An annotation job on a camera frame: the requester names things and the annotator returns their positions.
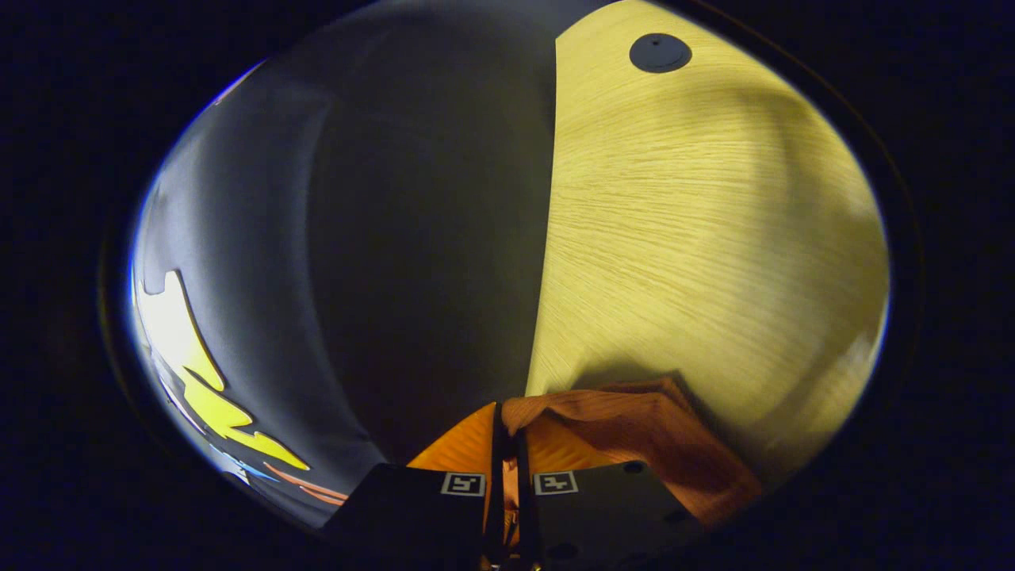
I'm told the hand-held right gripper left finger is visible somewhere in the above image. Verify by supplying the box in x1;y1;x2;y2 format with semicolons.
321;400;508;571

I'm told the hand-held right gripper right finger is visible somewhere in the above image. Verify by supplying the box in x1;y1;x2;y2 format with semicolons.
511;428;711;571

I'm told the orange button-up garment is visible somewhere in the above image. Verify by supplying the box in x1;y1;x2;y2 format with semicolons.
501;377;764;548

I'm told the black backdrop cloth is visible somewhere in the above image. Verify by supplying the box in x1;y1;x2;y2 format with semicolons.
131;0;557;528

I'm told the black table cable grommet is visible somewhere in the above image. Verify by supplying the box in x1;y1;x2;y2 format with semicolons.
629;33;693;75

